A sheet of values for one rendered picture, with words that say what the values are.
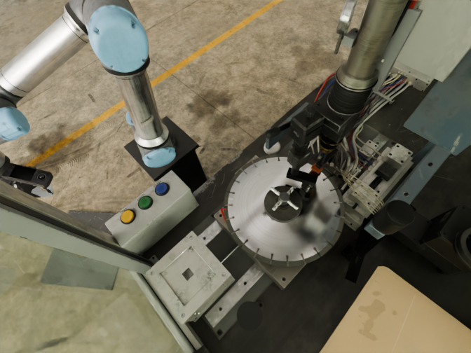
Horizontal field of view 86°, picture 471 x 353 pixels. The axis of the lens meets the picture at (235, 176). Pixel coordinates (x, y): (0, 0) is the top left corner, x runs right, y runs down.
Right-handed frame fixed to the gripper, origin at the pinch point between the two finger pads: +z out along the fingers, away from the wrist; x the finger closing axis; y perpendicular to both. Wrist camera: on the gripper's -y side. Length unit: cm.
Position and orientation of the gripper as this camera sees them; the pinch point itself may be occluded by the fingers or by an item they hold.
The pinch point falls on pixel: (51, 193)
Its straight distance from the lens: 109.2
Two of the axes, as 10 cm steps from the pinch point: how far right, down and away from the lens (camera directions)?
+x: -1.2, 8.8, -4.5
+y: -9.9, -0.7, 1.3
